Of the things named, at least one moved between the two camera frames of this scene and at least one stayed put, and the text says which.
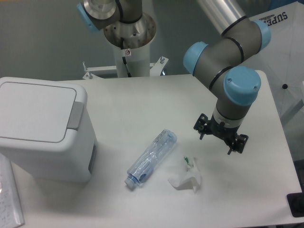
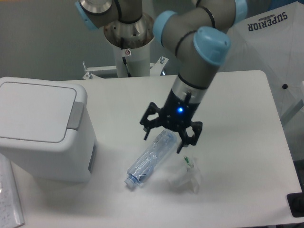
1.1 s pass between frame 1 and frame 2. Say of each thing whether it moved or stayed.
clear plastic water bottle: stayed
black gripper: moved
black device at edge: stayed
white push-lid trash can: stayed
